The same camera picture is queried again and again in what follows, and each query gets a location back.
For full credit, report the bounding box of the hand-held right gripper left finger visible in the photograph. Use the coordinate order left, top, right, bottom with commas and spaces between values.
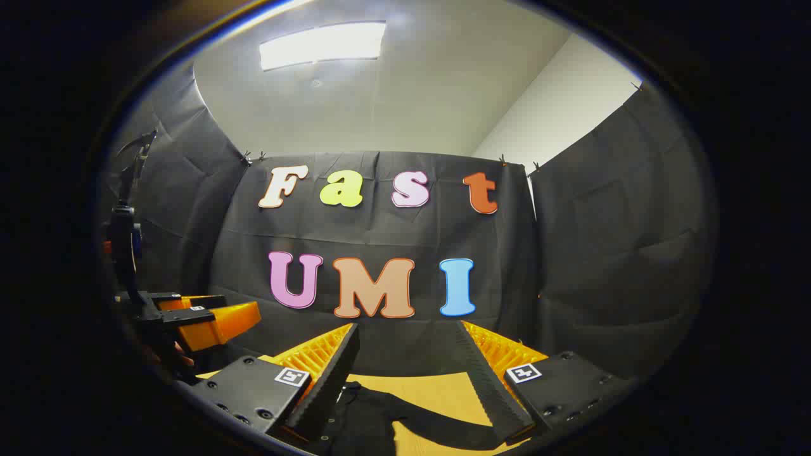
189, 322, 362, 444

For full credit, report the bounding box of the black buttoned garment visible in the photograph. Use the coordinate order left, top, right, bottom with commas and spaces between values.
320, 380, 508, 456

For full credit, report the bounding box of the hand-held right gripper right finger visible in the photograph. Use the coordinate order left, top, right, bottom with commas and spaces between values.
455, 319, 637, 445

